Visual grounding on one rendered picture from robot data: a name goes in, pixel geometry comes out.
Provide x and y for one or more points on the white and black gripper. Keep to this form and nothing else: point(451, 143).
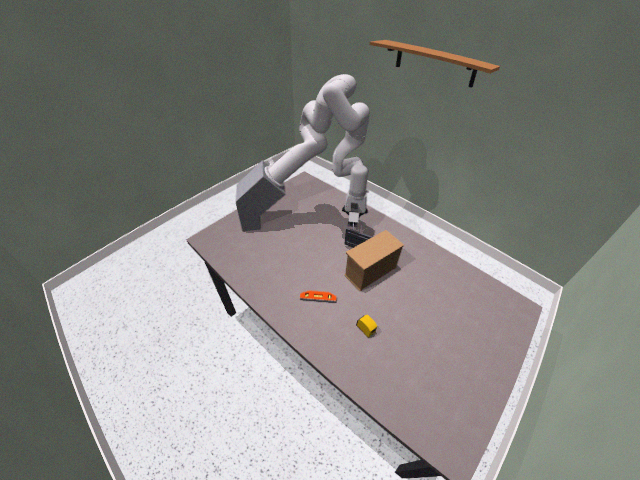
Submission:
point(362, 203)

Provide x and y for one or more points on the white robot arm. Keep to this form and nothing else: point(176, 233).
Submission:
point(352, 118)

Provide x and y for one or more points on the orange and grey bar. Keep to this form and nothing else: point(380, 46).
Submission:
point(313, 296)

